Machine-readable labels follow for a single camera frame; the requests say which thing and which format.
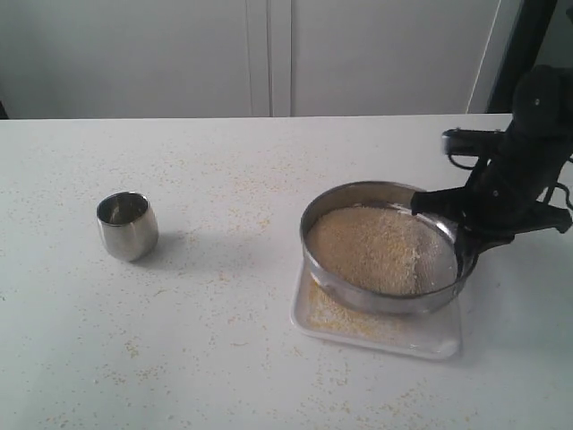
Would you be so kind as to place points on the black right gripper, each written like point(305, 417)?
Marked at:
point(501, 199)

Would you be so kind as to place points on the yellow grain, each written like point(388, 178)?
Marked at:
point(370, 248)

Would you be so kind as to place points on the round steel mesh sieve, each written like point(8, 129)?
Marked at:
point(445, 257)

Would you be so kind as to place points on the stainless steel cup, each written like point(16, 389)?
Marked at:
point(127, 225)

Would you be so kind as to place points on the white square plastic tray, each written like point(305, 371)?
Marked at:
point(434, 336)

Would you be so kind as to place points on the fine yellow millet grains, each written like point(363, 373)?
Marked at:
point(327, 315)

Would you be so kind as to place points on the white cabinet doors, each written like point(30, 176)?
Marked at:
point(93, 59)

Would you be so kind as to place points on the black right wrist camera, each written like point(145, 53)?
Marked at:
point(470, 143)

